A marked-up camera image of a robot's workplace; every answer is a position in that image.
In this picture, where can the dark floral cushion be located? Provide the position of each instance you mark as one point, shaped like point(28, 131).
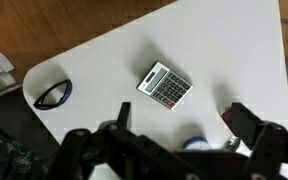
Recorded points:
point(7, 156)

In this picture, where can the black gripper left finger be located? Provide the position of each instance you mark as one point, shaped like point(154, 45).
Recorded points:
point(94, 150)

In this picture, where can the dark grey couch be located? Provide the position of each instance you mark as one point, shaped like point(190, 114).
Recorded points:
point(14, 113)

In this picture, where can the blue and white tape roll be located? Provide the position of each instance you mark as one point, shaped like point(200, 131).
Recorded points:
point(196, 143)

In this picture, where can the grey desk calculator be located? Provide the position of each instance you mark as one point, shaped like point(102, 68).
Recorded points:
point(165, 85)

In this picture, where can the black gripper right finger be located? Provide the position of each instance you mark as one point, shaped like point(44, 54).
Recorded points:
point(270, 150)

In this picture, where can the black wraparound sunglasses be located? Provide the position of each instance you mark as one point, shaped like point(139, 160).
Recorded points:
point(65, 90)

